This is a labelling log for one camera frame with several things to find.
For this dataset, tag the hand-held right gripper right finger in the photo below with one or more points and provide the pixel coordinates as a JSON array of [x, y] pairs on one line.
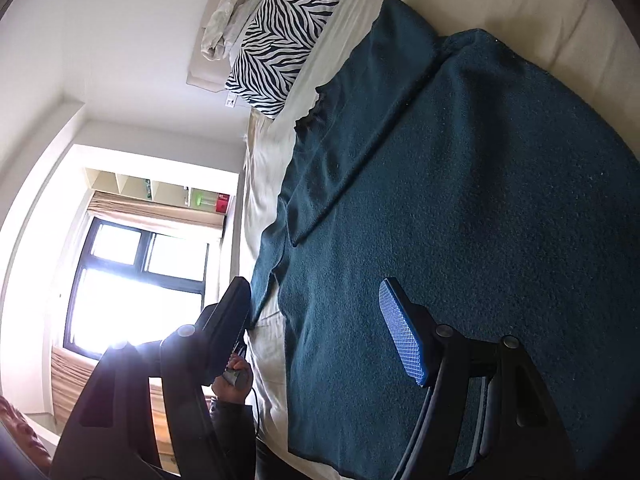
[[402, 332]]

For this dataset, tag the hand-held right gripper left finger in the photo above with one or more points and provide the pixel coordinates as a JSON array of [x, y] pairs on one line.
[[229, 321]]

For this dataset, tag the teal knitted sweater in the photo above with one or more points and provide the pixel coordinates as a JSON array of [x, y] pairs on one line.
[[475, 185]]

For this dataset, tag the person's left forearm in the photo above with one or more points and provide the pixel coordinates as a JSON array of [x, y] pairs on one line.
[[232, 435]]

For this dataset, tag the person's left hand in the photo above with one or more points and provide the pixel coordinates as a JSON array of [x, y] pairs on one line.
[[227, 391]]

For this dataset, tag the black framed window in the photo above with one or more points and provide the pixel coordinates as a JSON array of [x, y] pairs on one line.
[[145, 260]]

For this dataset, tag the red box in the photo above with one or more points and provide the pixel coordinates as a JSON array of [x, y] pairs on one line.
[[223, 203]]

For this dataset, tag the green container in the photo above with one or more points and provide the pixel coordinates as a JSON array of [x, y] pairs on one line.
[[201, 198]]

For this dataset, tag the beige roman blind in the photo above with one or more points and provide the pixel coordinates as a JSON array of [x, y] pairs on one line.
[[150, 215]]

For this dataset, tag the green box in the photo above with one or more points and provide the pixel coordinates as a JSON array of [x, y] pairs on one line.
[[148, 189]]

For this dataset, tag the tan curtain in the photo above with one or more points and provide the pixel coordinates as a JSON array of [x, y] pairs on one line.
[[75, 380]]

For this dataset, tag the brown leather seat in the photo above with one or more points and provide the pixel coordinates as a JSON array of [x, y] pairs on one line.
[[22, 435]]

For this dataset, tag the zebra print pillow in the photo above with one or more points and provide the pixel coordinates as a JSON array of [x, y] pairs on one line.
[[285, 35]]

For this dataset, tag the crumpled white duvet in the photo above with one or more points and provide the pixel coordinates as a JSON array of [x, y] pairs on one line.
[[227, 15]]

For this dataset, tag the white wall shelf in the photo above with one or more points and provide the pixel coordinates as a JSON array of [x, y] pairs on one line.
[[125, 182]]

